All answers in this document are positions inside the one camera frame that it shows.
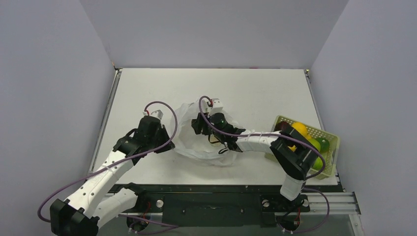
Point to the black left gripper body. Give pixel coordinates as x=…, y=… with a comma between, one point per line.
x=161, y=138

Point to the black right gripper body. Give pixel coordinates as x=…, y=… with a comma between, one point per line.
x=199, y=124

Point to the white plastic bag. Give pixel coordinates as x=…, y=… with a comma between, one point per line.
x=197, y=147

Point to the yellow fake fruit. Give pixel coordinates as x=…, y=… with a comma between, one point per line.
x=300, y=128

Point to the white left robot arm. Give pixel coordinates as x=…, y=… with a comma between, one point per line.
x=85, y=211

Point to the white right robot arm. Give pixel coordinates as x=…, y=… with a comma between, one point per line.
x=295, y=154

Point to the dark purple fake fruit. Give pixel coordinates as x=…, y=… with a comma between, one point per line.
x=282, y=126

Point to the green halved fake fruit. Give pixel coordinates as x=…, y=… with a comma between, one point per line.
x=324, y=143

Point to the green fake apple in basket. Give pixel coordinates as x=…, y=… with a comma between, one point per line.
x=318, y=164

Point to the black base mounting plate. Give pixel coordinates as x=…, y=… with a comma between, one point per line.
x=214, y=205

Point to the yellow-green perforated plastic basket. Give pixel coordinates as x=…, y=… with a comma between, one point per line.
x=330, y=157

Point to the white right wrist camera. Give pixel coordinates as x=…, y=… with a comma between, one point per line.
x=215, y=106

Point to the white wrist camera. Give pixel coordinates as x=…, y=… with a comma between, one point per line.
x=156, y=114
x=215, y=106

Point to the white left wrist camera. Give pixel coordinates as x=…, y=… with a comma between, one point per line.
x=156, y=114

